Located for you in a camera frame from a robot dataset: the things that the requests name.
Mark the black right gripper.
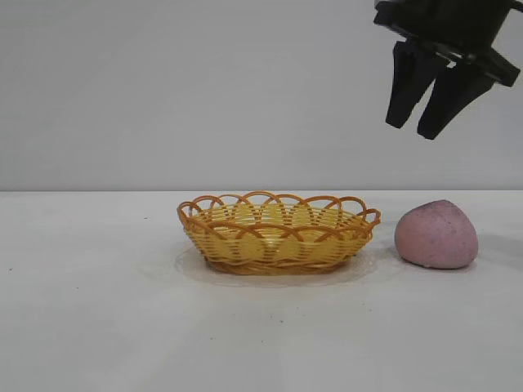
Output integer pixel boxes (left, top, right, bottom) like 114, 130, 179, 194
373, 0, 522, 140

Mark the pink speckled peach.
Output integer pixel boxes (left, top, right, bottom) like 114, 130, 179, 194
394, 199, 479, 270

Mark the yellow woven plastic basket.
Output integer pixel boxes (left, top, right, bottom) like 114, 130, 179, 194
176, 190, 382, 277

